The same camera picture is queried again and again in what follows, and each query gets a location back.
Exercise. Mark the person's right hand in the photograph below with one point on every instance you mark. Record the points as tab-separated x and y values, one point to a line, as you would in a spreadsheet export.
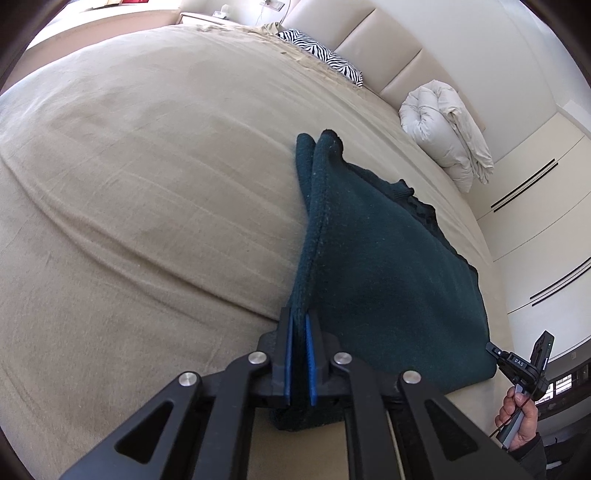
526	422

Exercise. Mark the beige padded headboard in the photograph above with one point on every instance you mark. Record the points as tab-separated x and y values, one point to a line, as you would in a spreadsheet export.
397	60

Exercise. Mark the white wardrobe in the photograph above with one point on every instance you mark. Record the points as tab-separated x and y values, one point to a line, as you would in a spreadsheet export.
545	194

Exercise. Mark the wall socket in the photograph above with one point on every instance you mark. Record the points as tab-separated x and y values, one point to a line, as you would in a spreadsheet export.
274	4

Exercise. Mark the white folded duvet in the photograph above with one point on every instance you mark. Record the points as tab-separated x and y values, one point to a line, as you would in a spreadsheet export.
443	124

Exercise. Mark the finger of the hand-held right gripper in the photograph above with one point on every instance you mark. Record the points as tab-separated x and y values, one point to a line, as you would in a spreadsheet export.
495	351

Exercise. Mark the zebra striped pillow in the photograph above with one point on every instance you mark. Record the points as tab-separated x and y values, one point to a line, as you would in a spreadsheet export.
323	50

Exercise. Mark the person's right forearm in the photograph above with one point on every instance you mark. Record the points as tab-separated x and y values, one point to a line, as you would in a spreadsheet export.
531	457

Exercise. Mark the white nightstand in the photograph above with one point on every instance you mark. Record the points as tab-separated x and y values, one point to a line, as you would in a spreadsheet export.
198	18

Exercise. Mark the dark green knit sweater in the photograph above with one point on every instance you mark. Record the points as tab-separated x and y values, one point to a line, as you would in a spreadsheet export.
378	258

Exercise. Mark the beige bed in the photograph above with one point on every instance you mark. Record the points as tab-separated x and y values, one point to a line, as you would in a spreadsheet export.
138	184

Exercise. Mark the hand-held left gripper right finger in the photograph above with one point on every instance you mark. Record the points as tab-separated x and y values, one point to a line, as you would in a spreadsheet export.
311	369

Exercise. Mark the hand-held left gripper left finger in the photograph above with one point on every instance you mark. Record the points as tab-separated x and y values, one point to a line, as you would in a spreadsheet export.
288	369

